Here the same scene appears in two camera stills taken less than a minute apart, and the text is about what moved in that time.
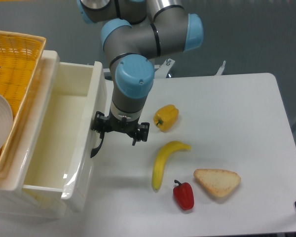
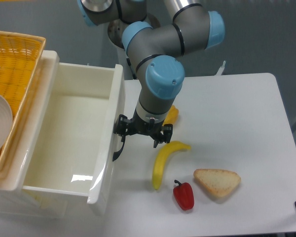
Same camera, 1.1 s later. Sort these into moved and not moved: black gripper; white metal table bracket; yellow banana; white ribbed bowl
Moved: black gripper
Not moved: yellow banana; white ribbed bowl; white metal table bracket
